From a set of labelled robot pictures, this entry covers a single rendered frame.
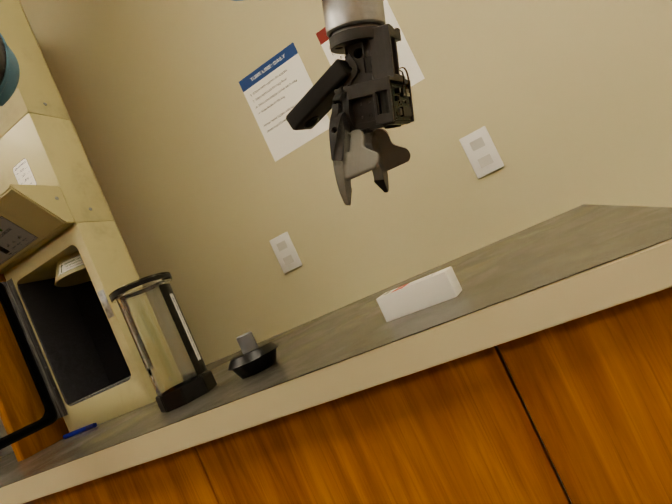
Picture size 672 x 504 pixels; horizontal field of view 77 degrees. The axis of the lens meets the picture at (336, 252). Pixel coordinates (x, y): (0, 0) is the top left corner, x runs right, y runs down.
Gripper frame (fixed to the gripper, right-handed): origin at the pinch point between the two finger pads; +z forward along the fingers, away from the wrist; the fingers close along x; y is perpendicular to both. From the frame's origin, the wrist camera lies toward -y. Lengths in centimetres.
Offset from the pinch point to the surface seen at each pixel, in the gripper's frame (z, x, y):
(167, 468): 36, -21, -28
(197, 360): 25.5, -7.8, -33.1
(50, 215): -3, -3, -80
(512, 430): 25.7, -10.1, 19.4
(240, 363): 24.2, -8.5, -21.7
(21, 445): 52, -17, -96
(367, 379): 19.1, -15.0, 5.3
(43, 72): -39, 14, -98
